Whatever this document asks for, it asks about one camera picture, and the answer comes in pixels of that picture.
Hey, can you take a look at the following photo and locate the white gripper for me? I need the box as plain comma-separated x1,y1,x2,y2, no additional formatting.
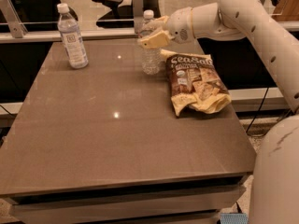
137,7,193,49

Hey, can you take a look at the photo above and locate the clear crinkled water bottle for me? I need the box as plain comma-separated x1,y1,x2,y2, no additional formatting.
138,9,161,75

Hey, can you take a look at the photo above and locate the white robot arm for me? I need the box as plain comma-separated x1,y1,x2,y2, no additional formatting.
138,0,299,224

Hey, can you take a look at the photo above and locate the brown sea salt chip bag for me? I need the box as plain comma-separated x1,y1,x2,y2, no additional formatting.
161,49,232,117

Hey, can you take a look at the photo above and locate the tall labelled water bottle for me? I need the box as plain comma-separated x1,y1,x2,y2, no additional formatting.
57,3,89,69

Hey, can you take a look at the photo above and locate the black office chair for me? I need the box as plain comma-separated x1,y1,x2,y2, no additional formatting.
92,0,161,28

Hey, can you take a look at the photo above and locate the glass partition with metal brackets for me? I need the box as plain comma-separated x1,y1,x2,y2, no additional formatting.
0,0,272,39

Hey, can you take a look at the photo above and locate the blue perforated floor block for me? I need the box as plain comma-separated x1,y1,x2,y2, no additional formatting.
221,213,248,224

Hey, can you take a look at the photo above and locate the black floor cable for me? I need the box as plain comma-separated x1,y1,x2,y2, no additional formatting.
245,87,293,139

